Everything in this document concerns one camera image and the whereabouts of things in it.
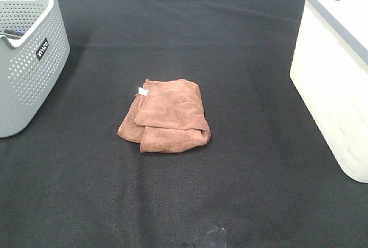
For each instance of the white storage bin grey rim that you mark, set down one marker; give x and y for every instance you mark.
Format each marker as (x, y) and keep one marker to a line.
(329, 70)

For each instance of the grey perforated laundry basket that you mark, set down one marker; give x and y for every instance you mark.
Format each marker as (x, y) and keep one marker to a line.
(31, 65)

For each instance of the black table cloth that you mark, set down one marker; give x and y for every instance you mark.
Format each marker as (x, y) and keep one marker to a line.
(267, 176)

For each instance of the dark item inside basket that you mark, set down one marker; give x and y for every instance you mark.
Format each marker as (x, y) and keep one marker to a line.
(12, 34)

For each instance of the brown towel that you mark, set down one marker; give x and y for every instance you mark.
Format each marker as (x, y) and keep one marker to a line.
(166, 117)

